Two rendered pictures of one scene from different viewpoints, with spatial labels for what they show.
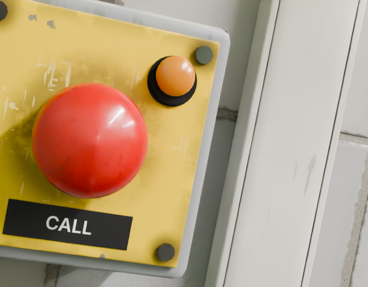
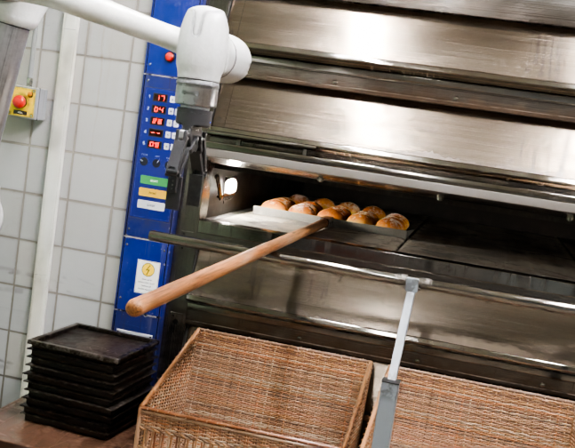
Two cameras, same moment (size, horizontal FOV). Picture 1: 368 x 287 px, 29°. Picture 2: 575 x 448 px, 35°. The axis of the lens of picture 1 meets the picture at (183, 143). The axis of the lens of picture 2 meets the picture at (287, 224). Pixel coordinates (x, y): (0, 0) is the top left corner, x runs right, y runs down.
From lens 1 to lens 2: 2.81 m
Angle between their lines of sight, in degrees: 27
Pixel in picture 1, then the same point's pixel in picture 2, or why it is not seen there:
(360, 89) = (75, 95)
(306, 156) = (62, 106)
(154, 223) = (29, 112)
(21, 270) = (27, 124)
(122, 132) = (19, 100)
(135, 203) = (27, 109)
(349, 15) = (67, 84)
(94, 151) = (17, 101)
